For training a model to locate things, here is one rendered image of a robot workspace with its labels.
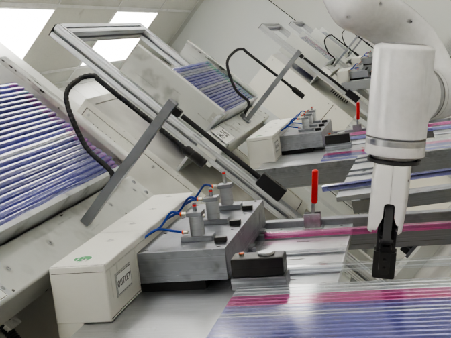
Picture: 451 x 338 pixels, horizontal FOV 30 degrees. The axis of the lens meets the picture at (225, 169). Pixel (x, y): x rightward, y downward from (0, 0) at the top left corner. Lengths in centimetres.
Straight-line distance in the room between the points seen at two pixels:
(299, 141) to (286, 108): 327
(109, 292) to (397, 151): 43
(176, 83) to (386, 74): 137
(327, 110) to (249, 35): 332
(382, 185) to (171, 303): 34
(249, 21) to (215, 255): 789
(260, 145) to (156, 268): 132
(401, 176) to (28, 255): 52
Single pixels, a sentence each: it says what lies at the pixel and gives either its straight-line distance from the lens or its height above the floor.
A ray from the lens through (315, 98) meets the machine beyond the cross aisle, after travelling 588.
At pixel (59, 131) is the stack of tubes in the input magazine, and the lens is 155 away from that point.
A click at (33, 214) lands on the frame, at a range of 122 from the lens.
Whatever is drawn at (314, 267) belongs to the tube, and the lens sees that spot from 126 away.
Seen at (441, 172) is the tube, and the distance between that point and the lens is 171.
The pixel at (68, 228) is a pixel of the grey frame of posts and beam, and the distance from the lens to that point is 133.
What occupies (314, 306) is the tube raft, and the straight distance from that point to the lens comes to 108.
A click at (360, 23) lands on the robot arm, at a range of 124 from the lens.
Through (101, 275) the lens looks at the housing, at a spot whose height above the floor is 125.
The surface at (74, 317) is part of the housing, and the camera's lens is 117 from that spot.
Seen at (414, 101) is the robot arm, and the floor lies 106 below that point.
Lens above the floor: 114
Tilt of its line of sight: 3 degrees up
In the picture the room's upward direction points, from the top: 51 degrees counter-clockwise
